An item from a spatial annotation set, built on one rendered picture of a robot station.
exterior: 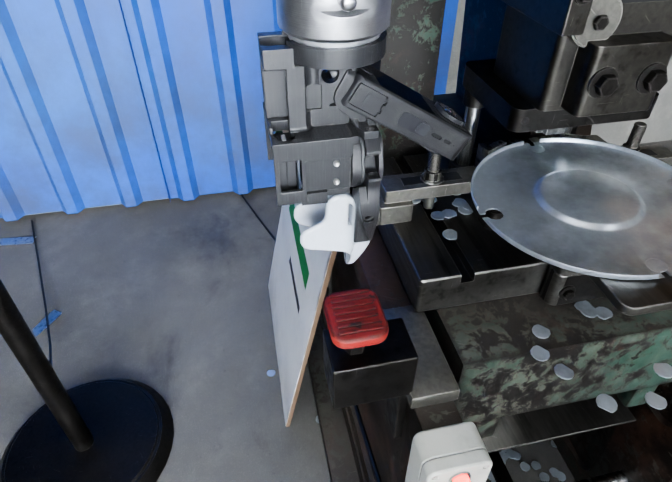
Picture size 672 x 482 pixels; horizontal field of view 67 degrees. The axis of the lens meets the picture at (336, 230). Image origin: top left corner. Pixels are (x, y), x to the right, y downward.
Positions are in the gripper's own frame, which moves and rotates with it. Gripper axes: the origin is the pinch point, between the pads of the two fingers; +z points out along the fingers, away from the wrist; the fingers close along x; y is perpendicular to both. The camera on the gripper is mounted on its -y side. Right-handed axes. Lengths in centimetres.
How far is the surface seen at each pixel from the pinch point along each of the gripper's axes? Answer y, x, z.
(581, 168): -36.0, -16.5, 6.0
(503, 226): -20.1, -7.6, 6.6
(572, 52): -27.5, -14.3, -11.4
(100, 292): 59, -90, 85
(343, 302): 0.8, -1.4, 8.6
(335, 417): -5, -30, 82
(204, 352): 27, -59, 85
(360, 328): -0.1, 2.4, 8.6
